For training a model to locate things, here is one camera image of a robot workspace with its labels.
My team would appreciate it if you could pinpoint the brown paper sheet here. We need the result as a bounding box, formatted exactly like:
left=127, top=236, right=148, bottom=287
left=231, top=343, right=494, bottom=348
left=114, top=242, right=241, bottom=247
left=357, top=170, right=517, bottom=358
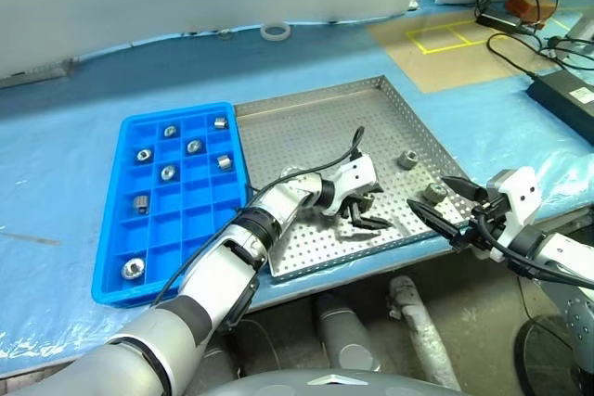
left=367, top=9, right=570, bottom=95

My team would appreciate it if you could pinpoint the blue compartment tray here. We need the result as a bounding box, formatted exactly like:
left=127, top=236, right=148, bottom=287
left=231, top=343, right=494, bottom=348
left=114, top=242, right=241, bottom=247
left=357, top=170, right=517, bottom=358
left=91, top=102, right=254, bottom=310

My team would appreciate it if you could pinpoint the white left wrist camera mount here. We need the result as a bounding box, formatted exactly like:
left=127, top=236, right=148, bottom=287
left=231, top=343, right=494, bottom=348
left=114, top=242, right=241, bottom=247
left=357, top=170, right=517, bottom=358
left=321, top=156, right=379, bottom=217

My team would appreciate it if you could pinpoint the grey metal bracket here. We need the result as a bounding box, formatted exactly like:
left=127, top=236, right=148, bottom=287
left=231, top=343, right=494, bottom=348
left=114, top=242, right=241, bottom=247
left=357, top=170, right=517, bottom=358
left=0, top=57, right=79, bottom=90

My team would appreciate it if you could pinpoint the grey rounded leg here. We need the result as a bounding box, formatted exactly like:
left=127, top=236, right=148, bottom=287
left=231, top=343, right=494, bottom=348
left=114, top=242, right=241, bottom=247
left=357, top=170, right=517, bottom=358
left=314, top=292, right=384, bottom=373

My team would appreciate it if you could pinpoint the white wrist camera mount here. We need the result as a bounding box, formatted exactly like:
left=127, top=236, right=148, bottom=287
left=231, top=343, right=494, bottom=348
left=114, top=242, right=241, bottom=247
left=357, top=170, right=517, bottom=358
left=485, top=165, right=542, bottom=262
left=321, top=156, right=379, bottom=217

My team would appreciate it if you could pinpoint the perforated steel tray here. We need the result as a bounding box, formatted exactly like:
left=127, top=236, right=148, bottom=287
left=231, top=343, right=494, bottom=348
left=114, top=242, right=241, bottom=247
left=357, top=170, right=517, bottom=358
left=233, top=74, right=477, bottom=283

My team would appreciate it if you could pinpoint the blue plastic table cover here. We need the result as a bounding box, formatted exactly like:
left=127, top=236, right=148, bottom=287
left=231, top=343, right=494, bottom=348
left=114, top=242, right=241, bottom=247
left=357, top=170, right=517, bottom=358
left=0, top=0, right=594, bottom=377

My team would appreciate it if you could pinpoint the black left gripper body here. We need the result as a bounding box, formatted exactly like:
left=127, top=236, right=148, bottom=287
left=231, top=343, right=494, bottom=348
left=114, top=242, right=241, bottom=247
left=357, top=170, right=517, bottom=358
left=340, top=184, right=386, bottom=221

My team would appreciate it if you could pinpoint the brown box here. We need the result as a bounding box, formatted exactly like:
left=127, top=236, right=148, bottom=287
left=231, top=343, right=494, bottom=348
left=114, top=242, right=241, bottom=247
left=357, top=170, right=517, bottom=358
left=504, top=0, right=559, bottom=22

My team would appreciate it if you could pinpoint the large black power adapter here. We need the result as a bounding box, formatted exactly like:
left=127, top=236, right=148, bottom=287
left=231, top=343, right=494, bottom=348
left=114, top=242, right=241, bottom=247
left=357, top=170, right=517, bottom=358
left=527, top=67, right=594, bottom=143

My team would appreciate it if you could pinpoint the black round base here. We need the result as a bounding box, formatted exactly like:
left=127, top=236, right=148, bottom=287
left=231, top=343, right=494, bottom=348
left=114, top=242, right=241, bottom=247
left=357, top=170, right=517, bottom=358
left=513, top=313, right=584, bottom=396

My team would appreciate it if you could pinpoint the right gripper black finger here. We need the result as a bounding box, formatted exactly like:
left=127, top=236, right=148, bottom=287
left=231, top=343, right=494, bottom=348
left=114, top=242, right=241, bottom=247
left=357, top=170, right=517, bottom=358
left=440, top=174, right=488, bottom=201
left=406, top=198, right=469, bottom=252

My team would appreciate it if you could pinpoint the grey robot torso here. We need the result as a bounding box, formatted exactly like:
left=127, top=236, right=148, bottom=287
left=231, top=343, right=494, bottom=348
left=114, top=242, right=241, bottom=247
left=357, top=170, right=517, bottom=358
left=197, top=366, right=458, bottom=396

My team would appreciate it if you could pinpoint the small black power adapter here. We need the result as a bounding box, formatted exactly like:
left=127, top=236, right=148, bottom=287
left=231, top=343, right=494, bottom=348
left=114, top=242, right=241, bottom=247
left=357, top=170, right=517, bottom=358
left=476, top=12, right=528, bottom=34

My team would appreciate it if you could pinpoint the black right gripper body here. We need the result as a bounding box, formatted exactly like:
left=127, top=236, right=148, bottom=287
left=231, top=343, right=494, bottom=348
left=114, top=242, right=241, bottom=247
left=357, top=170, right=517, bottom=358
left=462, top=193, right=510, bottom=252

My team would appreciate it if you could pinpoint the white table leg pipe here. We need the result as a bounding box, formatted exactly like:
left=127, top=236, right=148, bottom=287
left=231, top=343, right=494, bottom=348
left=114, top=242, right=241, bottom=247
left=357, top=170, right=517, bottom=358
left=386, top=275, right=463, bottom=392

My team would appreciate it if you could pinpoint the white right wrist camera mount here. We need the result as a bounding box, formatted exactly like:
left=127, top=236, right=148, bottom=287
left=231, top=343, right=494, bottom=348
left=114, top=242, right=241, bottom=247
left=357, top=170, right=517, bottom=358
left=485, top=165, right=542, bottom=262

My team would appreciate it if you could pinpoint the white tape ring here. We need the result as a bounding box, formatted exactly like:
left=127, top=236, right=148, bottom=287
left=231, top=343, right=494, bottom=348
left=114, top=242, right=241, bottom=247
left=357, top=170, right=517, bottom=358
left=259, top=21, right=292, bottom=42

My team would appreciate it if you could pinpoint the black power cable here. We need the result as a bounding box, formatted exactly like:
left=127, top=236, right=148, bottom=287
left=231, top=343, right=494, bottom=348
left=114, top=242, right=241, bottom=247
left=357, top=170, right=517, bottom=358
left=485, top=32, right=594, bottom=81

